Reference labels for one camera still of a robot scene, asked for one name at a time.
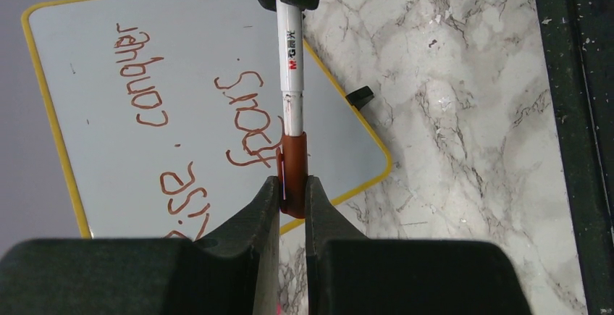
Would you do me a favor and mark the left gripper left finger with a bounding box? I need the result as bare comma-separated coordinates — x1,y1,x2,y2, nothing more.
1,177,280,314

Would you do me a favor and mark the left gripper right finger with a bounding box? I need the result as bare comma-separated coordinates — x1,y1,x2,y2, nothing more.
305,176,531,314

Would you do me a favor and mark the white whiteboard marker pen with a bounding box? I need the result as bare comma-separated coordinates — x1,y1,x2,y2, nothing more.
276,0,304,137

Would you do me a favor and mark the red marker cap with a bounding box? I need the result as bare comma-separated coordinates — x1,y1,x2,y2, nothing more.
276,132,308,219

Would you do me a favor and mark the yellow framed whiteboard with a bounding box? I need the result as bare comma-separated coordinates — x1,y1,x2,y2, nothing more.
22,0,392,239

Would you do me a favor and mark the wire whiteboard stand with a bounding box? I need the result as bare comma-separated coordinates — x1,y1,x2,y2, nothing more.
345,85,374,111

